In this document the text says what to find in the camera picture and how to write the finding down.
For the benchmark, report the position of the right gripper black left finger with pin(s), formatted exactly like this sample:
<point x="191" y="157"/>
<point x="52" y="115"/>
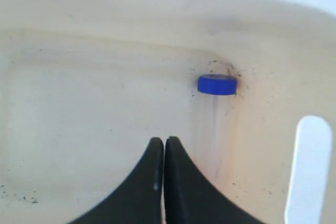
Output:
<point x="138" y="198"/>

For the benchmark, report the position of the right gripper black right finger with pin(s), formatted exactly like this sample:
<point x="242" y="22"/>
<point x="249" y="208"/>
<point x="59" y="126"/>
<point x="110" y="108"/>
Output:
<point x="189" y="197"/>

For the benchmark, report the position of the cream bin WORLD checker print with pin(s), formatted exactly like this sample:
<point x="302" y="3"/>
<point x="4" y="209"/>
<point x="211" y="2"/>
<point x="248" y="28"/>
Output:
<point x="86" y="83"/>

